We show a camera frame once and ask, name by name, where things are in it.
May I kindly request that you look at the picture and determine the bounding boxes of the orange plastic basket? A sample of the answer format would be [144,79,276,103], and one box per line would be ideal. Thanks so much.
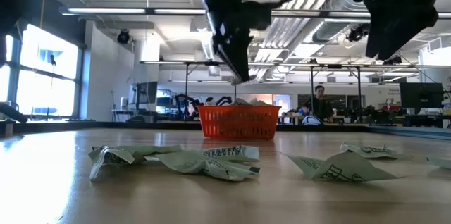
[197,105,282,141]

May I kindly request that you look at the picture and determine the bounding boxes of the black computer monitor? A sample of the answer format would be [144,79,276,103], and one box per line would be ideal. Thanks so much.
[400,82,445,109]
[136,81,159,104]

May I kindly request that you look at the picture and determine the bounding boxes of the white blue round object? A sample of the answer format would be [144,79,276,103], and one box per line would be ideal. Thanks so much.
[302,114,323,126]

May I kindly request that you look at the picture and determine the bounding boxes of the black slanted metal bar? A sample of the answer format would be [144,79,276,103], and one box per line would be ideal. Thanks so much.
[0,102,28,124]

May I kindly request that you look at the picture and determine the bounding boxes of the black ceiling camera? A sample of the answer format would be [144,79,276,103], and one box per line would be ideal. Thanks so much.
[346,23,371,43]
[116,30,131,44]

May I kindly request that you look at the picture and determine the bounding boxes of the black metal frame stand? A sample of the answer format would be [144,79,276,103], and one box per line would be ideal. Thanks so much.
[183,61,240,106]
[309,63,364,123]

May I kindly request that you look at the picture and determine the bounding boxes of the silver spiral air duct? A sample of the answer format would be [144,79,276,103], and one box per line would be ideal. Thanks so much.
[309,0,371,44]

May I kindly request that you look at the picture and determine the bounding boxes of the black aluminium table frame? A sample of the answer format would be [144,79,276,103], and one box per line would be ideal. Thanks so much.
[0,120,451,141]

